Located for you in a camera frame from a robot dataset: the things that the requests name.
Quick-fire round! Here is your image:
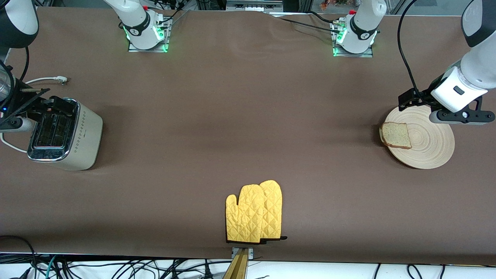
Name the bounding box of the teal floor cable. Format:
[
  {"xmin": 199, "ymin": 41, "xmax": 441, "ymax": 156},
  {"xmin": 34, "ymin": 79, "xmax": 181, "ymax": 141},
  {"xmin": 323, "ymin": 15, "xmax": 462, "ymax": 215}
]
[{"xmin": 45, "ymin": 255, "xmax": 58, "ymax": 279}]

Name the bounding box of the aluminium frame beam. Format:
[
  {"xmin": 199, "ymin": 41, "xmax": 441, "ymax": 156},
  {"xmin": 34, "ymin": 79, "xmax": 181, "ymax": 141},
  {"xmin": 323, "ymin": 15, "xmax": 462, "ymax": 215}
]
[{"xmin": 226, "ymin": 0, "xmax": 284, "ymax": 12}]

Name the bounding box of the slice of bread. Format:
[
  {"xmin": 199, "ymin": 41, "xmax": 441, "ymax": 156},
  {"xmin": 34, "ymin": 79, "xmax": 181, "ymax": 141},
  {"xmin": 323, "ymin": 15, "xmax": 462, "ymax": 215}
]
[{"xmin": 379, "ymin": 122, "xmax": 412, "ymax": 150}]

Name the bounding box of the yellow quilted oven mitt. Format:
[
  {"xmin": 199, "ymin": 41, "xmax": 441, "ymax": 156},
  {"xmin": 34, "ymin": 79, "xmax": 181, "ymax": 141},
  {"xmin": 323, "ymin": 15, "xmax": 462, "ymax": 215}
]
[
  {"xmin": 259, "ymin": 180, "xmax": 288, "ymax": 241},
  {"xmin": 226, "ymin": 184, "xmax": 266, "ymax": 244}
]

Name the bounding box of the round wooden plate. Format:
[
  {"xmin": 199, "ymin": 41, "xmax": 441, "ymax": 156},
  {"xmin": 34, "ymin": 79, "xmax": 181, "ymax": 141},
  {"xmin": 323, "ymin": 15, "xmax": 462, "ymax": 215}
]
[{"xmin": 386, "ymin": 104, "xmax": 455, "ymax": 170}]

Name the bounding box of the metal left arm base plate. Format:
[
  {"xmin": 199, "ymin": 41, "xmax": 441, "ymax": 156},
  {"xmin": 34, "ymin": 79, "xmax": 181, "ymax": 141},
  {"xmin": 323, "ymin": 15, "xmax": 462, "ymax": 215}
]
[{"xmin": 332, "ymin": 21, "xmax": 374, "ymax": 58}]

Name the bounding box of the large table cover sheet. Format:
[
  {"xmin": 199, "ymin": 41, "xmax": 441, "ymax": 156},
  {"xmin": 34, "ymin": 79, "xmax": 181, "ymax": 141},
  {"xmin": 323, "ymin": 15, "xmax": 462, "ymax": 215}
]
[{"xmin": 0, "ymin": 6, "xmax": 496, "ymax": 268}]

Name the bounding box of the beige and chrome toaster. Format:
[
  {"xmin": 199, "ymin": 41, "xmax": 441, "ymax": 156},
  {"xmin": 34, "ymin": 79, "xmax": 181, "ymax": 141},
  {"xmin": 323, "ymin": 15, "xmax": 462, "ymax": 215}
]
[{"xmin": 26, "ymin": 98, "xmax": 104, "ymax": 171}]

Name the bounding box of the white toaster power cable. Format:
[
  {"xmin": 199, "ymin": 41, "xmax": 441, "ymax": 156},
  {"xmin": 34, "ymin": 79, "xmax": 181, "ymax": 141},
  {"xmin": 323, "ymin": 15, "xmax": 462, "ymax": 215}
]
[{"xmin": 0, "ymin": 76, "xmax": 69, "ymax": 153}]

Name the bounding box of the wooden post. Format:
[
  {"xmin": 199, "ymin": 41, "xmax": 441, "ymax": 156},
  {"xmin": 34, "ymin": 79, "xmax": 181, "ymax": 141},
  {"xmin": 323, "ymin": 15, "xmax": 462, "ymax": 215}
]
[{"xmin": 223, "ymin": 248, "xmax": 248, "ymax": 279}]

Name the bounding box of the black cable on table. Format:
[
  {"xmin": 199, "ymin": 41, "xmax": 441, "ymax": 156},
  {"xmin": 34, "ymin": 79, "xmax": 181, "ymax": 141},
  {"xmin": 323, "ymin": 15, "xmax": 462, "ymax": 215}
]
[
  {"xmin": 308, "ymin": 11, "xmax": 339, "ymax": 24},
  {"xmin": 278, "ymin": 17, "xmax": 342, "ymax": 34}
]

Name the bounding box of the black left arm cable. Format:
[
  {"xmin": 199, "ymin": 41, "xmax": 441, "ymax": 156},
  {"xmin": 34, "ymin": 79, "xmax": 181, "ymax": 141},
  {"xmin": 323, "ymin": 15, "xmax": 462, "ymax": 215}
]
[{"xmin": 398, "ymin": 0, "xmax": 427, "ymax": 102}]

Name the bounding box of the orange background object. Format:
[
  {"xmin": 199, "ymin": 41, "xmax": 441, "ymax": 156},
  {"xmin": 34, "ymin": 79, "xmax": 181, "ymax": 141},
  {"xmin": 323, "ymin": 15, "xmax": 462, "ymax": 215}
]
[{"xmin": 321, "ymin": 0, "xmax": 359, "ymax": 10}]

